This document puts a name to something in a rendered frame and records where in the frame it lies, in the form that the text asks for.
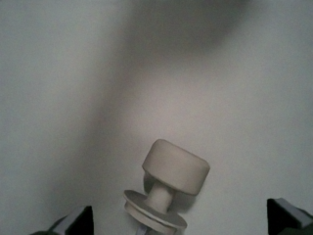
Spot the beige door knob with square spindle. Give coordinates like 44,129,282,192
123,139,209,235

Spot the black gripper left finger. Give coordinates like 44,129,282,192
30,206,94,235

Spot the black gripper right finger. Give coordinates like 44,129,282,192
267,198,313,235

